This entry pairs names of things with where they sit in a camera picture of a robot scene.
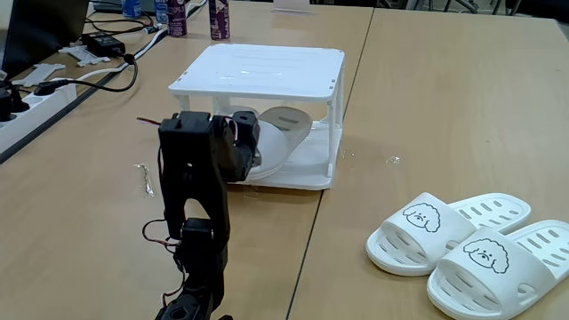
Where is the purple drink can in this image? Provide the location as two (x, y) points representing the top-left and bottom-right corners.
(166, 0), (188, 37)
(208, 0), (231, 41)

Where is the black laptop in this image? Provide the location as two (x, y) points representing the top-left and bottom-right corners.
(2, 0), (90, 81)

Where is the white power strip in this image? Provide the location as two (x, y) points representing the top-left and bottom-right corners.
(0, 82), (77, 155)

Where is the white dog slipper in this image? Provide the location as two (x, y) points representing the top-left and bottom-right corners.
(365, 191), (533, 277)
(426, 219), (569, 320)

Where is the white two-shelf shoe rack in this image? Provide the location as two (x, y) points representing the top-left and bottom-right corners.
(167, 43), (347, 191)

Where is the black power adapter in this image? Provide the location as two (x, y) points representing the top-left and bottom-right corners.
(81, 31), (127, 58)

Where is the white cable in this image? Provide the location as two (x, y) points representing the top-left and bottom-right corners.
(51, 24), (170, 84)

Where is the black plug with cable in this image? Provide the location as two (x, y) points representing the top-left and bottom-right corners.
(33, 52), (140, 97)

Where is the grey bear slipper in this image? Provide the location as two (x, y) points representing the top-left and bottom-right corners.
(217, 105), (260, 117)
(242, 105), (314, 182)

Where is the chair base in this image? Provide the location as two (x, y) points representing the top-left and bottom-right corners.
(413, 0), (524, 15)

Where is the black power plug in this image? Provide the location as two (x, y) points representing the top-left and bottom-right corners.
(0, 79), (31, 124)

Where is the white flat plastic part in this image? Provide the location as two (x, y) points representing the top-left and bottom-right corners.
(57, 44), (112, 68)
(11, 62), (67, 88)

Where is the thin black cable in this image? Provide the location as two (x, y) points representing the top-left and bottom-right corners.
(84, 12), (156, 36)

